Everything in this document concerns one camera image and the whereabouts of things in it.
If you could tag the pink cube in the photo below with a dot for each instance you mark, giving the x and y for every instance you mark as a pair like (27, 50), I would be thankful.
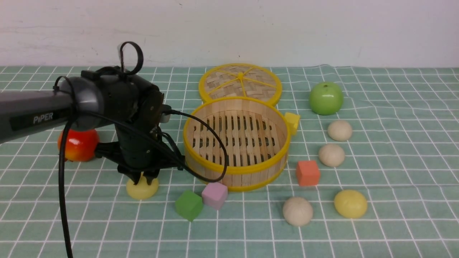
(214, 195)

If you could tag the green apple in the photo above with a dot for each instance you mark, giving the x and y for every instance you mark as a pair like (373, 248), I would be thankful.
(326, 98)

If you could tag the orange cube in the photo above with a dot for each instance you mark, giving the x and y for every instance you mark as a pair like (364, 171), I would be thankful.
(307, 173)

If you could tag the yellow bun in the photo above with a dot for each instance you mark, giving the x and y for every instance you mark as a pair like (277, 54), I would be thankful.
(142, 190)
(350, 204)

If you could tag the red pomegranate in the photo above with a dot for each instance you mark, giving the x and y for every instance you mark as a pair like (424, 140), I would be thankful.
(81, 145)

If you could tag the left robot arm black grey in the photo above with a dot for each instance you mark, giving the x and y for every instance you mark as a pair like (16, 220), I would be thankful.
(97, 99)

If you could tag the white bun bottom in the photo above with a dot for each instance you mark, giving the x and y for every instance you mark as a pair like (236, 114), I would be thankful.
(297, 211)

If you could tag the green cube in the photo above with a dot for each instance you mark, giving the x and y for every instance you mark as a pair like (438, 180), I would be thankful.
(189, 205)

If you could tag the yellow cube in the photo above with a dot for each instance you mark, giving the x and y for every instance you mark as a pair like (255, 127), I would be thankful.
(293, 121)

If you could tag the green checkered tablecloth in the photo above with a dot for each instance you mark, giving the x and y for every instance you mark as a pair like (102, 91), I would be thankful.
(402, 156)

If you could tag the white bun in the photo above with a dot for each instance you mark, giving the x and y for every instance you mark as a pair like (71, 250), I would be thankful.
(340, 130)
(297, 211)
(331, 155)

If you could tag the bamboo steamer tray yellow rim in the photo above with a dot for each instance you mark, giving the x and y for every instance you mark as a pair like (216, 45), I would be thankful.
(245, 137)

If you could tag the woven bamboo steamer lid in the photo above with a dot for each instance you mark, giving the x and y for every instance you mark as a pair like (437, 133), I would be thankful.
(240, 80)

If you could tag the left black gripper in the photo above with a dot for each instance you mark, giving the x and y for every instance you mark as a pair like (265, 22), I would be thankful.
(134, 155)

